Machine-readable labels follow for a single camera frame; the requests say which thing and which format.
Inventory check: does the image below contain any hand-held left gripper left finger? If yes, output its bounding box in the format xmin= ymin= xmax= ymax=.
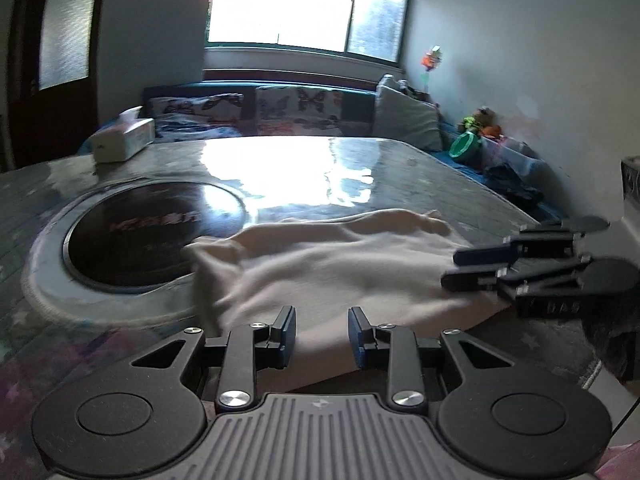
xmin=129 ymin=305 xmax=297 ymax=408

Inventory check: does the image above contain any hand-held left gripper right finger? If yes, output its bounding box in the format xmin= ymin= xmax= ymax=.
xmin=347 ymin=306 xmax=511 ymax=408

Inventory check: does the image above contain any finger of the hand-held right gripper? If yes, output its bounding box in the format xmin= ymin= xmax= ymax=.
xmin=441 ymin=255 xmax=593 ymax=292
xmin=452 ymin=216 xmax=610 ymax=267

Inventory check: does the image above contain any cream garment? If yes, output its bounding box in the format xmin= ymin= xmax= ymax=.
xmin=185 ymin=208 xmax=521 ymax=393

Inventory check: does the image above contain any dark blue clothing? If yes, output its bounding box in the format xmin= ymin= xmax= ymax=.
xmin=484 ymin=162 xmax=546 ymax=206

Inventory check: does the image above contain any clear plastic container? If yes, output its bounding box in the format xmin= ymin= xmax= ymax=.
xmin=480 ymin=136 xmax=546 ymax=176

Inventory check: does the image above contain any green bowl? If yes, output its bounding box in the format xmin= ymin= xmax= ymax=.
xmin=448 ymin=130 xmax=483 ymax=161

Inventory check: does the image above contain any teddy bear toy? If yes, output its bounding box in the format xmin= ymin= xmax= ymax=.
xmin=460 ymin=106 xmax=496 ymax=133

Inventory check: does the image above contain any grey pillow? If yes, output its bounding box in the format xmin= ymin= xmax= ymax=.
xmin=372 ymin=76 xmax=443 ymax=151

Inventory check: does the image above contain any black white plush toy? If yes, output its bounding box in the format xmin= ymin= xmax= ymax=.
xmin=397 ymin=79 xmax=426 ymax=101

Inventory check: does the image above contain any round black cooktop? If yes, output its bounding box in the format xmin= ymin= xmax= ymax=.
xmin=22 ymin=180 xmax=261 ymax=331

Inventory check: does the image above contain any blue sofa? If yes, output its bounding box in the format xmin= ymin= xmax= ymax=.
xmin=75 ymin=80 xmax=551 ymax=211

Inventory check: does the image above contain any colourful pinwheel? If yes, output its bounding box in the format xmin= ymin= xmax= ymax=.
xmin=420 ymin=46 xmax=446 ymax=93

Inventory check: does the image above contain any butterfly print pillow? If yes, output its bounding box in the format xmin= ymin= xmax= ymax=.
xmin=146 ymin=92 xmax=246 ymax=128
xmin=255 ymin=85 xmax=343 ymax=133

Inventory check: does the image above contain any white tissue box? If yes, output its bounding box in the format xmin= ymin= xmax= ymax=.
xmin=90 ymin=106 xmax=156 ymax=163

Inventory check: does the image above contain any window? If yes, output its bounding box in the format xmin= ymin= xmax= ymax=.
xmin=204 ymin=0 xmax=416 ymax=66

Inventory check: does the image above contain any dark wooden door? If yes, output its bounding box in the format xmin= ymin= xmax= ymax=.
xmin=0 ymin=0 xmax=108 ymax=171

